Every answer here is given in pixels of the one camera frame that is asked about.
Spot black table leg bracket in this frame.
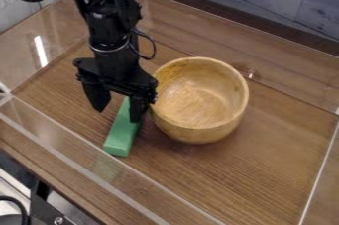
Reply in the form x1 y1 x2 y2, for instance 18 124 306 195
30 180 74 225

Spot round wooden bowl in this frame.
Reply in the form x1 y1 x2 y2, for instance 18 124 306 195
151 56 250 145

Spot green rectangular stick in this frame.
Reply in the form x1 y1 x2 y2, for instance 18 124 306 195
103 98 141 158

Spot black cable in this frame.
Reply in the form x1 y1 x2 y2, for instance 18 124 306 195
0 195 31 225

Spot clear acrylic front wall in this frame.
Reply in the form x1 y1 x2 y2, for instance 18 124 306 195
0 94 226 225

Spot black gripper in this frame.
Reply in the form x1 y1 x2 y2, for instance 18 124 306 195
74 37 158 123

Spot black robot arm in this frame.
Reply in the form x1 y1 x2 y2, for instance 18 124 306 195
74 0 158 122

